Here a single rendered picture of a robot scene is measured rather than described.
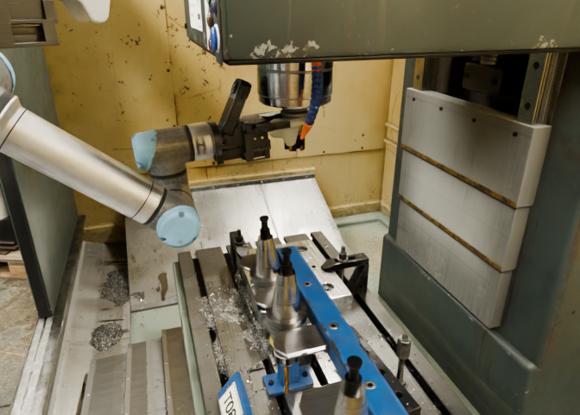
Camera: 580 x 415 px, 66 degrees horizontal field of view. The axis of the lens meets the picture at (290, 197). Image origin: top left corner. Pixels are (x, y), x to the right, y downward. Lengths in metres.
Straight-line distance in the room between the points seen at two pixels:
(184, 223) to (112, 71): 1.22
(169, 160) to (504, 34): 0.62
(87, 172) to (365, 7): 0.49
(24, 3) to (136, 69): 1.46
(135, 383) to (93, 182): 0.69
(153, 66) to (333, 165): 0.95
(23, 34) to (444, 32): 0.54
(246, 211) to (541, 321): 1.27
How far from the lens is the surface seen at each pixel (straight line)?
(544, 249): 1.11
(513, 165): 1.07
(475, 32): 0.76
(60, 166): 0.78
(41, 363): 1.36
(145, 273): 1.82
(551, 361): 1.25
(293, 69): 0.89
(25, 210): 1.36
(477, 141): 1.14
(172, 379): 1.28
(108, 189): 0.78
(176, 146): 0.90
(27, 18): 0.49
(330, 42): 0.64
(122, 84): 1.94
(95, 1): 0.52
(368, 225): 2.35
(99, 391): 1.36
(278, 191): 2.10
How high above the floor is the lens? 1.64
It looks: 24 degrees down
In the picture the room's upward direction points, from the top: straight up
